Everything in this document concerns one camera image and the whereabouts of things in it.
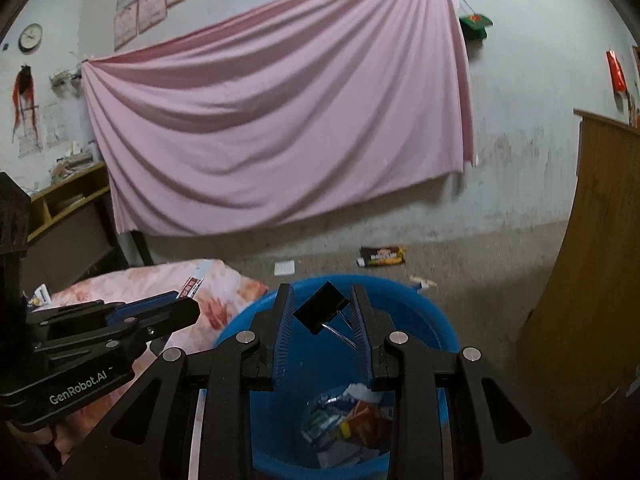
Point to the red label packet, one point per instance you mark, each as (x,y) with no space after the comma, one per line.
(192,286)

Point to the red envelope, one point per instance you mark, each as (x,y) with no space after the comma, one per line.
(616,71)

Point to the red hanging decoration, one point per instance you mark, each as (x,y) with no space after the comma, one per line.
(23,95)

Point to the green hat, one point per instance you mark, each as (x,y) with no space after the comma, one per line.
(475,26)

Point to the pink hanging sheet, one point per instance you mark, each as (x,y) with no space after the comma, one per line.
(280,110)

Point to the stack of papers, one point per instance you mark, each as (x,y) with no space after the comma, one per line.
(75,162)

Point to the group of wall certificates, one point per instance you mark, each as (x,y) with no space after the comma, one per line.
(165,0)

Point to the pile of wrappers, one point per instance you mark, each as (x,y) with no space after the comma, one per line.
(350,425)

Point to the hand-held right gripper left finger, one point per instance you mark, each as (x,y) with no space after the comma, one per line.
(280,332)

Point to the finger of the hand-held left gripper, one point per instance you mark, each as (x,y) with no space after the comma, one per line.
(175,317)
(145,305)

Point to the black binder clip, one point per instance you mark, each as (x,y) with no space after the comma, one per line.
(320,310)

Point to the faded wall paper sheet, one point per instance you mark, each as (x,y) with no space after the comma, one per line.
(37,130)

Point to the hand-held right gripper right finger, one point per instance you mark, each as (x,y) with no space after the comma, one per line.
(361,332)

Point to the floral pink blanket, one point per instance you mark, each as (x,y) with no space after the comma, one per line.
(150,280)

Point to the white cartoon packet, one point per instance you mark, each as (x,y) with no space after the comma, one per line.
(40,295)

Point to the round wall clock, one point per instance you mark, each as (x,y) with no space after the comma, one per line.
(30,38)

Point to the black bed frame leg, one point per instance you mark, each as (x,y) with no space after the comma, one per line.
(142,247)

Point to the wooden shelf headboard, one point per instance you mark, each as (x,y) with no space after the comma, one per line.
(75,185)

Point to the blue plastic bucket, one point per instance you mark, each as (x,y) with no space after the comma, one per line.
(415,320)

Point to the small pale stick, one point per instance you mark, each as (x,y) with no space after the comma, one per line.
(422,281)

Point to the black snack packet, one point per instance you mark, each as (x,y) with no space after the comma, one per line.
(382,256)

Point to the white paper scrap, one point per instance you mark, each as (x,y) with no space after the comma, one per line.
(284,268)

